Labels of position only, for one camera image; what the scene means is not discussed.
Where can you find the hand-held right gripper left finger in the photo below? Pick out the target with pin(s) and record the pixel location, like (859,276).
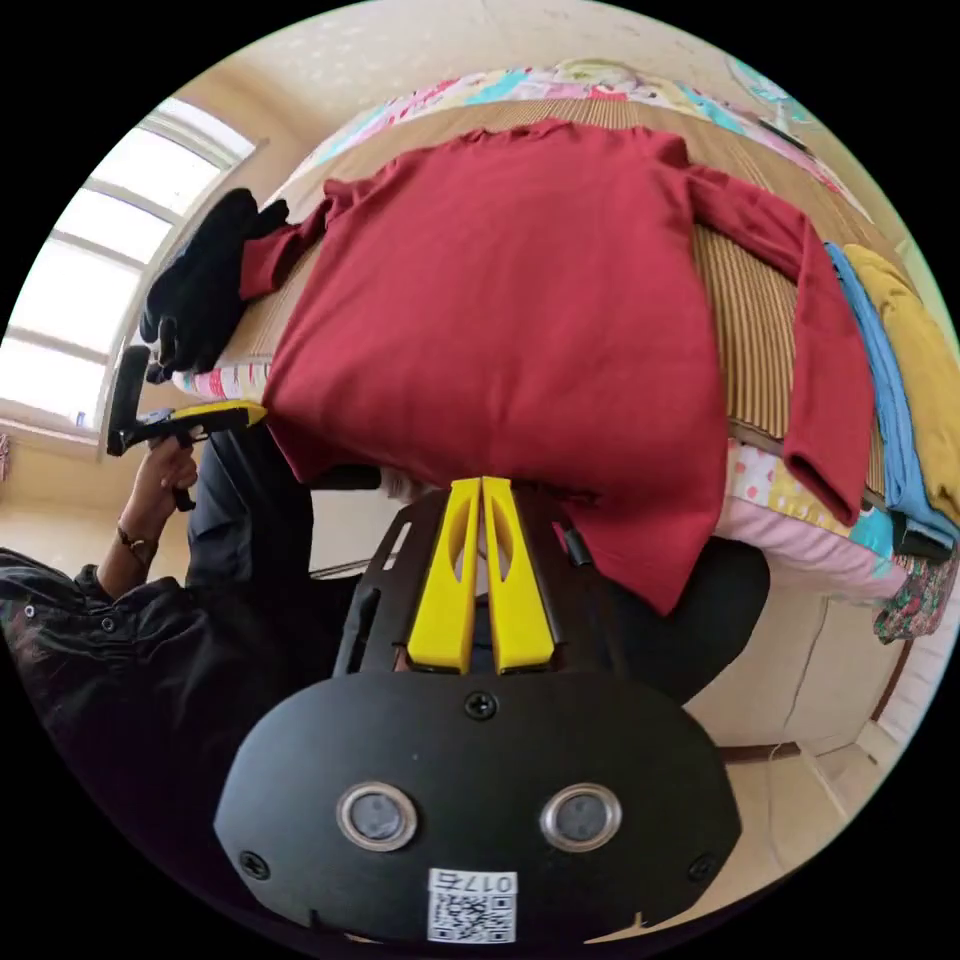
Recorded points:
(442,600)

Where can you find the person's left hand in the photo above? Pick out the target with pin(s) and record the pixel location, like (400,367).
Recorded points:
(159,474)

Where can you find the person's body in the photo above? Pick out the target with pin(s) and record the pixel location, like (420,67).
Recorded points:
(127,690)

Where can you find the red long sleeve sweater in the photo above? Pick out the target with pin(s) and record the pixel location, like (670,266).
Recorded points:
(495,315)

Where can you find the black garment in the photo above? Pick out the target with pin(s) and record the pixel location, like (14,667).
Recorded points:
(196,285)

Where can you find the bed with woven mat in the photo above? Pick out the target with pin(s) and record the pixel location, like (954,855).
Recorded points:
(750,330)

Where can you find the pile of clothes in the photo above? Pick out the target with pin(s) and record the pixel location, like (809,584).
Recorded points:
(911,375)

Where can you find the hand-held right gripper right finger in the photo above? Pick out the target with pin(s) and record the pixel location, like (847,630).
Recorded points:
(517,600)

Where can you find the floral patterned cloth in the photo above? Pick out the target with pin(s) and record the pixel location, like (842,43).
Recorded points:
(919,600)

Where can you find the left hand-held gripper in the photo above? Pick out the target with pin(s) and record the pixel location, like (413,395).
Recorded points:
(150,432)

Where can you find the window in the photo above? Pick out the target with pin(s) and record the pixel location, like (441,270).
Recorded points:
(90,285)

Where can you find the person's left forearm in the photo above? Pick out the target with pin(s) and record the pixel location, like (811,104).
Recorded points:
(129,559)

